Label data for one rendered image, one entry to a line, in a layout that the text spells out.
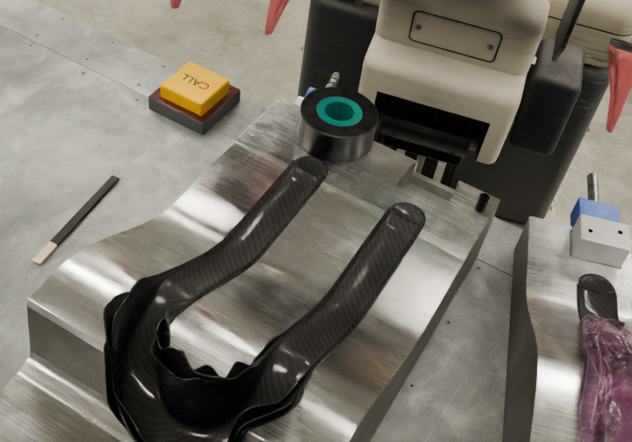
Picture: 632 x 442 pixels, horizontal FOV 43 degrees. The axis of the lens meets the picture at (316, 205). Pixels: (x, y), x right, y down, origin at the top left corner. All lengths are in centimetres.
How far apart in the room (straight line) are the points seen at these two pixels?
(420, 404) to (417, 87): 51
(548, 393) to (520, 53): 56
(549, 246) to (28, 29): 71
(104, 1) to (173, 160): 177
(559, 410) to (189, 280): 31
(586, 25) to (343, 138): 68
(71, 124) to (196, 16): 166
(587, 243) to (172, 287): 41
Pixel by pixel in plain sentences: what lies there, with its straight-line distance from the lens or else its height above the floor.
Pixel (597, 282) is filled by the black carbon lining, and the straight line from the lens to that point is 85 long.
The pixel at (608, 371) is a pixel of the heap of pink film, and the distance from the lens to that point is 69.
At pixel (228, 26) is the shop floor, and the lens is 258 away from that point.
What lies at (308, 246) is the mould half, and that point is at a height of 88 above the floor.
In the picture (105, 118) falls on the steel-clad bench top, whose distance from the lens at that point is 99.
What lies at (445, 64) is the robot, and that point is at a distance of 114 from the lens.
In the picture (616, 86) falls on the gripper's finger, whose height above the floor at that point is 104.
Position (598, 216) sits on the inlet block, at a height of 87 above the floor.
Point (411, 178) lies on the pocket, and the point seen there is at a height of 87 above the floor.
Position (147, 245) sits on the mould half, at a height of 91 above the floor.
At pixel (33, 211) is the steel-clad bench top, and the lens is 89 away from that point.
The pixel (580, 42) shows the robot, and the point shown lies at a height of 73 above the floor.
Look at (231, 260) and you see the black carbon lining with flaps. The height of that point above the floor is 88.
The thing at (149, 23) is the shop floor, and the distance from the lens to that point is 257.
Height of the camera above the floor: 144
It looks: 46 degrees down
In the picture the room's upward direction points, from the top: 10 degrees clockwise
